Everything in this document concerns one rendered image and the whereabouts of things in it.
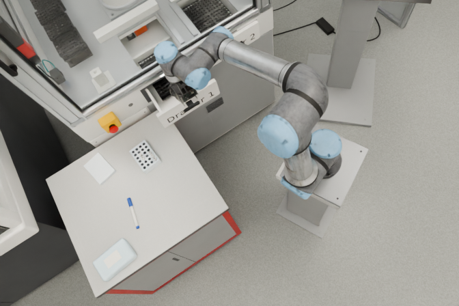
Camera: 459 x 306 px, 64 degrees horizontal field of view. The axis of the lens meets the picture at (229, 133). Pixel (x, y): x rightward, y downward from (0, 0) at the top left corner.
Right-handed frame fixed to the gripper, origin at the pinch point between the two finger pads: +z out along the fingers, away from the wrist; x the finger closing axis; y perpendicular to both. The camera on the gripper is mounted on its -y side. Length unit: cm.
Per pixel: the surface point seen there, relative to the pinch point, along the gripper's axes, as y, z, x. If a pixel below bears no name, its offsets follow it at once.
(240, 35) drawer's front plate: -15.1, 5.6, 35.8
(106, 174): 1, 19, -47
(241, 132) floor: -13, 97, 25
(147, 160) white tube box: 6.9, 16.7, -28.2
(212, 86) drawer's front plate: -1.0, 5.7, 12.0
